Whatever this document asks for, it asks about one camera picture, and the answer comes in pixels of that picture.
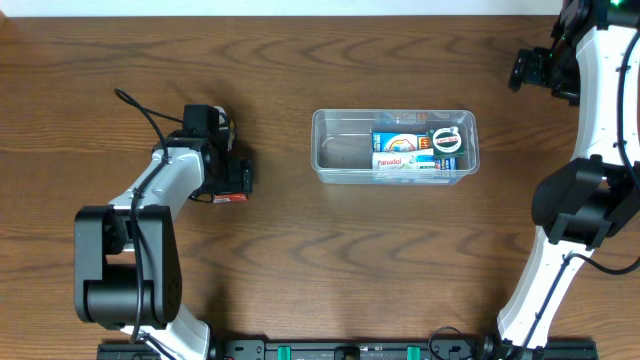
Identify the red medicine box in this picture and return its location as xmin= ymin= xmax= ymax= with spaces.
xmin=213 ymin=193 xmax=248 ymax=204

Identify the dark bottle white cap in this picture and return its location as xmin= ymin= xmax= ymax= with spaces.
xmin=215 ymin=106 xmax=237 ymax=151

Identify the clear plastic container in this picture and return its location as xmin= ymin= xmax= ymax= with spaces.
xmin=311 ymin=109 xmax=480 ymax=185

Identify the dark green round-label packet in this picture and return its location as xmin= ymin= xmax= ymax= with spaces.
xmin=427 ymin=126 xmax=466 ymax=158

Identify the white Panadol box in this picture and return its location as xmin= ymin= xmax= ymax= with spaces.
xmin=372 ymin=149 xmax=435 ymax=171

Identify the blue Kool Fever box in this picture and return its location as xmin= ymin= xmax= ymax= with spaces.
xmin=372 ymin=130 xmax=456 ymax=170

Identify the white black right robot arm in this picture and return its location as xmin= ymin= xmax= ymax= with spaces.
xmin=491 ymin=0 xmax=639 ymax=359

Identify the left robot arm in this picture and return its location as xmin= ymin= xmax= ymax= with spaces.
xmin=74 ymin=105 xmax=252 ymax=359

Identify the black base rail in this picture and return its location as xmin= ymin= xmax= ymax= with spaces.
xmin=96 ymin=338 xmax=599 ymax=360

